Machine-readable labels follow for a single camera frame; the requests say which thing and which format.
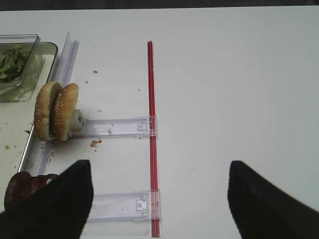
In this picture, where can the white metal tray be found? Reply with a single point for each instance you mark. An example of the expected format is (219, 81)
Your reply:
(16, 118)

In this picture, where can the sesame bun half inner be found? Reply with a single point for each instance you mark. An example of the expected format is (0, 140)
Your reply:
(63, 109)

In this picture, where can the sesame bun half outer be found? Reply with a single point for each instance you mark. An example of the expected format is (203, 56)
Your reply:
(43, 111)

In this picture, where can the brown meat patty outer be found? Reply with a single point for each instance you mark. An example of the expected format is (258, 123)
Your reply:
(17, 189)

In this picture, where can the green lettuce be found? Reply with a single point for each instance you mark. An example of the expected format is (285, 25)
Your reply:
(12, 63)

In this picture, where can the sesame bun half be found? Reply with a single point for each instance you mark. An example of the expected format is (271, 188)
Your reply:
(43, 111)
(63, 109)

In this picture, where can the clear plastic lettuce container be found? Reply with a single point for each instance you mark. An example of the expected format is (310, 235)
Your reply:
(21, 90)

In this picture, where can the brown meat patty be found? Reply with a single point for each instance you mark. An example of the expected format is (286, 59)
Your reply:
(40, 181)
(17, 189)

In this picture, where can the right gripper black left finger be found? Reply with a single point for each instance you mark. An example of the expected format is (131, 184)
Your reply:
(59, 210)

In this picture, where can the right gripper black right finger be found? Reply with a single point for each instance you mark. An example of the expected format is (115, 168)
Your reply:
(261, 210)

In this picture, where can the clear pusher track lower right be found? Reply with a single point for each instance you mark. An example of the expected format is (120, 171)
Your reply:
(132, 206)

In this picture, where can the clear pusher track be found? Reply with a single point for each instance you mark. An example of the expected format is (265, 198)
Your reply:
(132, 206)
(134, 127)

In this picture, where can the brown meat patty inner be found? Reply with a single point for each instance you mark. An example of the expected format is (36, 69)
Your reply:
(40, 181)

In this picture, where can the clear pusher track upper right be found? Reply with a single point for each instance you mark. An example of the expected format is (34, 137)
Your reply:
(134, 127)

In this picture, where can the white pusher block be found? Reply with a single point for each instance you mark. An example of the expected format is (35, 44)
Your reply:
(77, 124)

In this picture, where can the red rail right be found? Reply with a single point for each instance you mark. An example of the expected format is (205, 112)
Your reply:
(153, 144)

